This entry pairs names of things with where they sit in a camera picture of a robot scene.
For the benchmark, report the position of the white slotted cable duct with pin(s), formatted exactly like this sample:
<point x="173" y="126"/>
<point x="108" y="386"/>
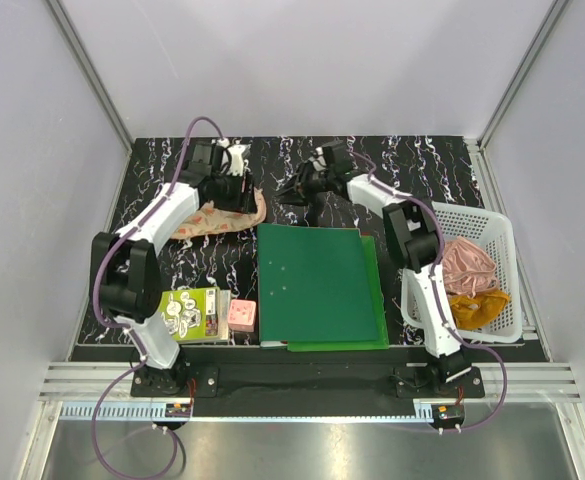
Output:
<point x="212" y="411"/>

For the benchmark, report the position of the dark green ring binder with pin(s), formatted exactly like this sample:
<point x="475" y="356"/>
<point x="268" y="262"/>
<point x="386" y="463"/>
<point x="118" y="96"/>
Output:
<point x="313" y="286"/>

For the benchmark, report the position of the pink floral mesh laundry bag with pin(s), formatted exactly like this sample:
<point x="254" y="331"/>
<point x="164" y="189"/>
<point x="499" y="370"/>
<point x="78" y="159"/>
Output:
<point x="211" y="221"/>

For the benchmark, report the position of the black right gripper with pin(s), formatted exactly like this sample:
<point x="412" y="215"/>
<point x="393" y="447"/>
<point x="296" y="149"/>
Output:
<point x="300" y="193"/>

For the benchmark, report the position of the white perforated plastic basket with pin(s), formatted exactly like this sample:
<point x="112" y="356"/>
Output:
<point x="492" y="232"/>

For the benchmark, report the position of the aluminium frame post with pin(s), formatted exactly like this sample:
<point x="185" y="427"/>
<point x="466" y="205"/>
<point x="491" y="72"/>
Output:
<point x="72" y="38"/>
<point x="539" y="40"/>

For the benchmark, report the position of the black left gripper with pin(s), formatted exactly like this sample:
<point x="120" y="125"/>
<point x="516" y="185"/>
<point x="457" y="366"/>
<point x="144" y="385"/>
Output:
<point x="242" y="202"/>

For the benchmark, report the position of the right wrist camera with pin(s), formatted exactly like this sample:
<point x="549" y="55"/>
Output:
<point x="331" y="157"/>

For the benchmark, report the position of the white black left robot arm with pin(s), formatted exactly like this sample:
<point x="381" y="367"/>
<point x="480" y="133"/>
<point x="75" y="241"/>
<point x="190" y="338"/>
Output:
<point x="125" y="277"/>

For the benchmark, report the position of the lime green illustrated book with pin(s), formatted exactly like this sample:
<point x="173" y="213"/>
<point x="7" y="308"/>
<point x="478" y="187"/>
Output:
<point x="196" y="316"/>

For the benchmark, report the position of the aluminium rail crossbar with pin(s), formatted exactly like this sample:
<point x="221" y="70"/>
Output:
<point x="521" y="382"/>

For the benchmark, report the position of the small pink box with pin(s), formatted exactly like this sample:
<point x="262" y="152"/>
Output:
<point x="242" y="315"/>

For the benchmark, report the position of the light green folder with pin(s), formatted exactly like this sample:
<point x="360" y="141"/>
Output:
<point x="382" y="342"/>

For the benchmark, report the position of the right aluminium frame post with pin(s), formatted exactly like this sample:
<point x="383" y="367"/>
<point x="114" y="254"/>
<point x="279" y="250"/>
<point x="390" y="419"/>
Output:
<point x="539" y="40"/>

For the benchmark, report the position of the pink lace garment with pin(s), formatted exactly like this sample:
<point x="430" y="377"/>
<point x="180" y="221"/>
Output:
<point x="467" y="269"/>

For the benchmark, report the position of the left aluminium frame post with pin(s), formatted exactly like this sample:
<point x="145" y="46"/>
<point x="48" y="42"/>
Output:
<point x="72" y="38"/>

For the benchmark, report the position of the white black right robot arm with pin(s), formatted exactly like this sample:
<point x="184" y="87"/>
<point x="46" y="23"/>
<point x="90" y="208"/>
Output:
<point x="415" y="243"/>

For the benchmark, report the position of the mustard yellow garment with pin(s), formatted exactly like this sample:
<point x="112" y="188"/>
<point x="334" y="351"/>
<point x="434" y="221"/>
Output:
<point x="471" y="313"/>

